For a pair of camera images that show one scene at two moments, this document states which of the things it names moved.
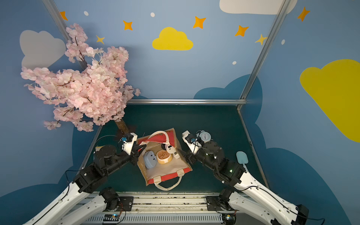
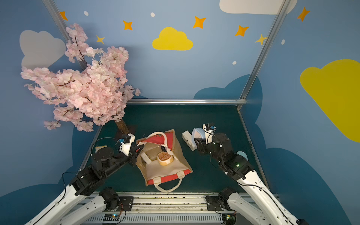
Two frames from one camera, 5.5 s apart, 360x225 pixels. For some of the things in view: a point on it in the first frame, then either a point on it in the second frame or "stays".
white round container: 150,159 -> 198,133
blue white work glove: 97,148 stays
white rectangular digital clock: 171,150 -> 187,137
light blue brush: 242,158 stays
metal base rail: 162,207 stays
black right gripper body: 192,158 -> 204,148
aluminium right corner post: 276,24 stays
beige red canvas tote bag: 162,162 stays
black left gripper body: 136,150 stays
